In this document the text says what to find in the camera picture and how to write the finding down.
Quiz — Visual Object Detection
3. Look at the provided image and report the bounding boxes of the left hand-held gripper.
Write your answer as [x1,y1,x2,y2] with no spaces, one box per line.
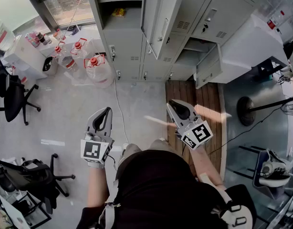
[80,107,115,169]

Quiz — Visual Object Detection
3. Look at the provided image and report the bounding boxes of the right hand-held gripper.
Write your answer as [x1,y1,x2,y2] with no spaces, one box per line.
[166,99,214,151]

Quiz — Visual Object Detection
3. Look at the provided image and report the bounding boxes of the grey metal locker cabinet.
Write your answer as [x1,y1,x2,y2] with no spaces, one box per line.
[84,0,257,90]

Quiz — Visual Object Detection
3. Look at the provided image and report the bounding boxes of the person's left forearm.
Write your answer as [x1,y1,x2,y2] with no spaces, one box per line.
[86,167,111,208]

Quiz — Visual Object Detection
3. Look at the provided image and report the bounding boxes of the white shoulder harness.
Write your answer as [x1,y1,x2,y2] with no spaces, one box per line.
[98,173,254,229]

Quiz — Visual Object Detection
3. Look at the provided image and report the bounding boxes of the person's right forearm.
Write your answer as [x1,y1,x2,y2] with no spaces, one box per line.
[188,146,227,191]

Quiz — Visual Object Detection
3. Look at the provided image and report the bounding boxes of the wooden slatted platform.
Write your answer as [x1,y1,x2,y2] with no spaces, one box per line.
[165,79,228,180]

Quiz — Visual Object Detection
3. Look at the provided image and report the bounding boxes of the person's khaki trousers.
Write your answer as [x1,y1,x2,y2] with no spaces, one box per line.
[116,138,185,176]

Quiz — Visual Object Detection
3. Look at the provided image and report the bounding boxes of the white floor tape strip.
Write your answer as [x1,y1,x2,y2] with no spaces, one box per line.
[41,139,65,146]

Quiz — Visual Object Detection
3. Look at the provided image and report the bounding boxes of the clear water jug red cap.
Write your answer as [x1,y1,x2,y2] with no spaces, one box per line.
[85,53,114,88]
[70,38,89,62]

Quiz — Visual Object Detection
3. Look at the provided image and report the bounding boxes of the black fan stand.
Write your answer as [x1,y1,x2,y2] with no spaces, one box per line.
[236,94,293,127]

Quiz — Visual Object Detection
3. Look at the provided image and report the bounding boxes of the clear water jug red label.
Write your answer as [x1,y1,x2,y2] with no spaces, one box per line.
[52,41,79,74]

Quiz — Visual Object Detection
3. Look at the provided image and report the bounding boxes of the person's black shirt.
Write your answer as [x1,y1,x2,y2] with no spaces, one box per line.
[76,149,257,229]

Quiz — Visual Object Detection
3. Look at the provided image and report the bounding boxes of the white bin with black bag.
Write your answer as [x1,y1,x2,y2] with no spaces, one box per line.
[42,55,59,76]

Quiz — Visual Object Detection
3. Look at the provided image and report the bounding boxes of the black office chair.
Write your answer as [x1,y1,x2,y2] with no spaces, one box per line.
[0,153,76,216]
[0,55,42,126]

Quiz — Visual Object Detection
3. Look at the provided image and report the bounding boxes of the small clear bottle red cap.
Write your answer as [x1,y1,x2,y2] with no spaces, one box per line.
[52,28,66,42]

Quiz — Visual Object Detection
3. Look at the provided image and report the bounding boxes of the white cardboard box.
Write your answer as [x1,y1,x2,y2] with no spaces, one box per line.
[4,34,48,81]

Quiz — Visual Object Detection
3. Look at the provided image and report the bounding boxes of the dark cup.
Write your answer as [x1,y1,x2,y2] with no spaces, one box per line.
[36,31,48,45]

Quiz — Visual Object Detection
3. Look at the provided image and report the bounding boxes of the colourful floral container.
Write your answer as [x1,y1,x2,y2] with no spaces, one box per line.
[24,31,41,48]

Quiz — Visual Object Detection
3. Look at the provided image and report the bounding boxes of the white and black bundle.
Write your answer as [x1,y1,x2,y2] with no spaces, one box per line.
[258,149,292,187]

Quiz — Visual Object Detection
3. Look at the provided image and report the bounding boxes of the yellow snack packet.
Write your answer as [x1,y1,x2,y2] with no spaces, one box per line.
[111,7,128,18]

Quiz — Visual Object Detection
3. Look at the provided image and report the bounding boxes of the dark blue chair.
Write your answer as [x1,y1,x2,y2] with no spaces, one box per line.
[232,146,293,200]

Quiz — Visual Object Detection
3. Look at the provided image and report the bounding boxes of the silver laptop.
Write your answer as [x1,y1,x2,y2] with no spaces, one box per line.
[0,194,31,229]

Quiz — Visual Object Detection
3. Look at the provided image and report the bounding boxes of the large clear bottle red label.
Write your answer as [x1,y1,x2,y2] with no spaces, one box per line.
[0,20,16,53]

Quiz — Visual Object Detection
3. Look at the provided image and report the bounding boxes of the white floor cable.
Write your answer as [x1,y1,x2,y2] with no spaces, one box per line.
[113,78,131,146]

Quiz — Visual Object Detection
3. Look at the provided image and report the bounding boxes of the black floor cable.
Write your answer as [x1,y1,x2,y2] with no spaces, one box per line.
[207,105,284,156]

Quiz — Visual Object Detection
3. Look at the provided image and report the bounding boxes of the dark window frame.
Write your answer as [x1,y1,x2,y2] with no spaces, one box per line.
[20,0,97,32]

